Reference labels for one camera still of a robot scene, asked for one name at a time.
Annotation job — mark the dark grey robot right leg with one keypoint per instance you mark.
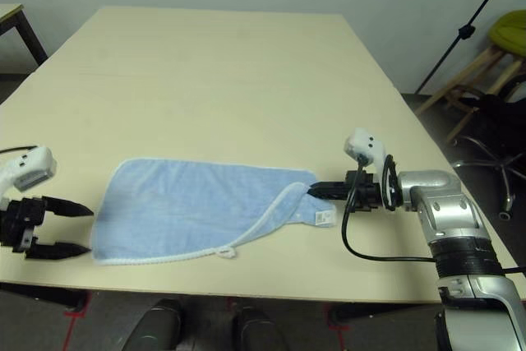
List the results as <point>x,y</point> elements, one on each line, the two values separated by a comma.
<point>257,330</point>

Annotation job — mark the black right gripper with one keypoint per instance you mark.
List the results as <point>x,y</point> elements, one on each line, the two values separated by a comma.
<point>363,192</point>

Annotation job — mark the dark grey robot leg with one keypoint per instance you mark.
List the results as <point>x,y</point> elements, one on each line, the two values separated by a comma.
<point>257,330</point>
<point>156,326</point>

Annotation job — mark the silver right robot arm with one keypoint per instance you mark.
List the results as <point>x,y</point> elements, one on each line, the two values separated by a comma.
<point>444,203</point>

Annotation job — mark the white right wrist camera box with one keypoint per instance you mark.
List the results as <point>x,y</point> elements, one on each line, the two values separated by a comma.
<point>363,143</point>

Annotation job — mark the black office chair chrome base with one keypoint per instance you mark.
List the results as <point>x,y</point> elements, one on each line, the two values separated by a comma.
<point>493,112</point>

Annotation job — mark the black tripod stand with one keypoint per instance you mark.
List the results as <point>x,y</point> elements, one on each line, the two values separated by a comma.
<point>466,31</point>

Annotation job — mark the wooden stool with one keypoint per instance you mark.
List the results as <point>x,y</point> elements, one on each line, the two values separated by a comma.
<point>472,67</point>

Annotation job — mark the black table base foot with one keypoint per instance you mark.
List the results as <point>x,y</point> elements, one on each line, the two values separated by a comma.
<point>49,295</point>

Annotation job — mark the dark grey robot left leg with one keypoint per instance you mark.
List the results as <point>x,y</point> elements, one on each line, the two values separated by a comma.
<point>156,326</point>

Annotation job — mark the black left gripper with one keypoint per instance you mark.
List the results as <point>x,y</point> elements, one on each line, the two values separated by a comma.
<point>20,223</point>

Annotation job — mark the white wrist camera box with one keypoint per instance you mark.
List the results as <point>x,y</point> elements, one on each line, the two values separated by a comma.
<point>363,143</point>
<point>29,168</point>

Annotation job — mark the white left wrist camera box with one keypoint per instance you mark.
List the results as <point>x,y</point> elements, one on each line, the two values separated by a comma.
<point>29,168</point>

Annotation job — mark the light blue terry towel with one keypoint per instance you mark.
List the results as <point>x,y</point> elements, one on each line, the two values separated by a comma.
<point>185,203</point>

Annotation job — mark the green cushion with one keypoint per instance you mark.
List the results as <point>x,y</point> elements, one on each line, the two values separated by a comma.
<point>511,30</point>

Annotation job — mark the beige side table black frame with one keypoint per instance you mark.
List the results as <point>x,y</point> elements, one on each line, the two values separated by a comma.
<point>33,42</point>

